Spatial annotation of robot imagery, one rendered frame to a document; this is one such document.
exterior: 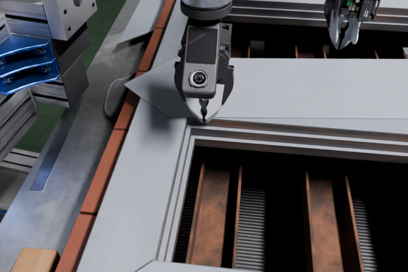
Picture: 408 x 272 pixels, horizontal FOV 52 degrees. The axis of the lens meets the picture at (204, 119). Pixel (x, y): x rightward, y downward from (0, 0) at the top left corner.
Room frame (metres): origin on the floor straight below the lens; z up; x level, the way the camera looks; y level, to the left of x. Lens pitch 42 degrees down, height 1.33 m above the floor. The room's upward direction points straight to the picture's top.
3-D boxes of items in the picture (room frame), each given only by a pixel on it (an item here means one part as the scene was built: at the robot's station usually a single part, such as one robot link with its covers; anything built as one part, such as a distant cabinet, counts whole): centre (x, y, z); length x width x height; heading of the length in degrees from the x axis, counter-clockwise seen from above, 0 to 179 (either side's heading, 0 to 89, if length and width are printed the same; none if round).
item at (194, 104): (0.54, 0.01, 0.91); 0.06 x 0.03 x 0.09; 173
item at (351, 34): (0.73, -0.29, 0.91); 0.06 x 0.03 x 0.09; 173
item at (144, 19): (1.19, 0.16, 0.70); 0.39 x 0.12 x 0.04; 173
